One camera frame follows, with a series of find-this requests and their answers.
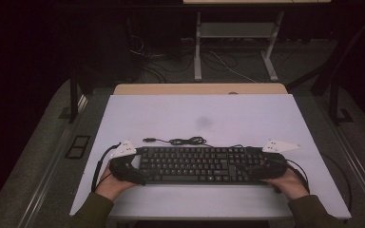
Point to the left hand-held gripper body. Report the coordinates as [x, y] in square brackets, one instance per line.
[122, 166]

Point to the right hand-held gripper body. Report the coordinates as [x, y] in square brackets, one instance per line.
[275, 164]

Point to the black computer keyboard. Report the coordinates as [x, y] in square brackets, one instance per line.
[187, 164]

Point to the person's left hand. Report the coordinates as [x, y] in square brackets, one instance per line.
[111, 186]

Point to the person's right hand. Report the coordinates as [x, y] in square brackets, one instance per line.
[288, 186]

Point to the white table board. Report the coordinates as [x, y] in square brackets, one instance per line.
[202, 114]

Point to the short black metal stand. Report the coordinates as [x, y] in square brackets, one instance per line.
[73, 101]

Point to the tall black metal stand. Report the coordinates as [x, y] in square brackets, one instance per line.
[332, 79]

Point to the black floor socket frame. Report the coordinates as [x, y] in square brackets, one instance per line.
[77, 146]

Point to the aluminium floor rail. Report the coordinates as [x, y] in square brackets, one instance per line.
[358, 171]
[49, 177]

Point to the grey metal desk frame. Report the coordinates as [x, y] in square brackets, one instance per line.
[234, 30]

